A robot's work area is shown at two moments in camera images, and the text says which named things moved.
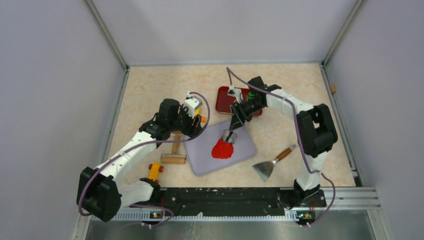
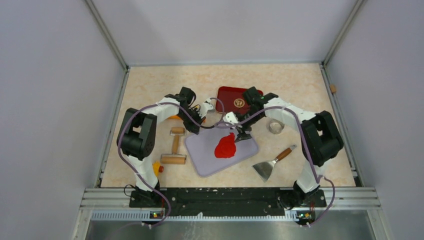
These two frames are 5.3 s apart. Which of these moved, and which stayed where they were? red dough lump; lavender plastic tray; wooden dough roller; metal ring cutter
Moved: metal ring cutter
Stayed: lavender plastic tray; red dough lump; wooden dough roller
